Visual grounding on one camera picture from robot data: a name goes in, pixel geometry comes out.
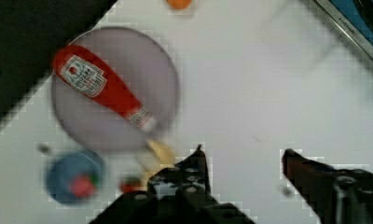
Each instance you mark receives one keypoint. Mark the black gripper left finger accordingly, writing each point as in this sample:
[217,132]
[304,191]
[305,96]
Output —
[190,172]

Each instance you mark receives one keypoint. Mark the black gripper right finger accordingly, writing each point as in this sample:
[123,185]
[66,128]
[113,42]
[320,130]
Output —
[337,196]

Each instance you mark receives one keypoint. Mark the yellow banana toy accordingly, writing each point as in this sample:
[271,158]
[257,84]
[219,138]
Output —
[156,157]

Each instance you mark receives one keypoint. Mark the red strawberry toy on table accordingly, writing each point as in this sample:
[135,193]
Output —
[129,184]

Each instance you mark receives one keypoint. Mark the red strawberry toy in bowl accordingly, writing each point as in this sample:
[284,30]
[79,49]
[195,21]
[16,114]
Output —
[83,186]

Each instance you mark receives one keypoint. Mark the grey round plate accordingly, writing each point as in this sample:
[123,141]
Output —
[146,68]

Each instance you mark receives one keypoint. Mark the red ketchup bottle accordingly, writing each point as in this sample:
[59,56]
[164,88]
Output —
[88,74]

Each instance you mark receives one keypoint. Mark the orange fruit toy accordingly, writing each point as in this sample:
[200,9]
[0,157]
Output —
[179,4]

